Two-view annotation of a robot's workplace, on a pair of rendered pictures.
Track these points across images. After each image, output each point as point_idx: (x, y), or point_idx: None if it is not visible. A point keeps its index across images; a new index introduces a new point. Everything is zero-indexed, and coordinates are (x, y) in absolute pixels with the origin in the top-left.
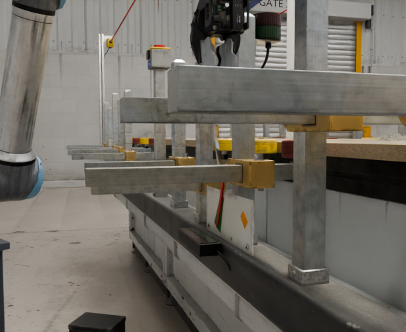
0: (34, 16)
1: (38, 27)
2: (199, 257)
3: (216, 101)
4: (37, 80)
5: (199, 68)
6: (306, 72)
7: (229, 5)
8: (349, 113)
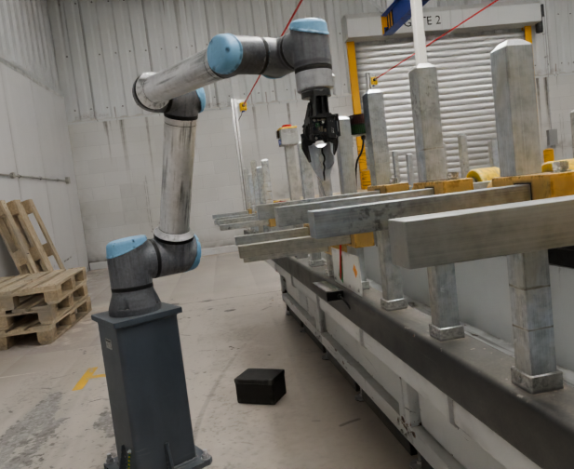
0: (182, 123)
1: (186, 131)
2: (331, 303)
3: (295, 221)
4: (189, 173)
5: (286, 207)
6: (336, 201)
7: (326, 121)
8: None
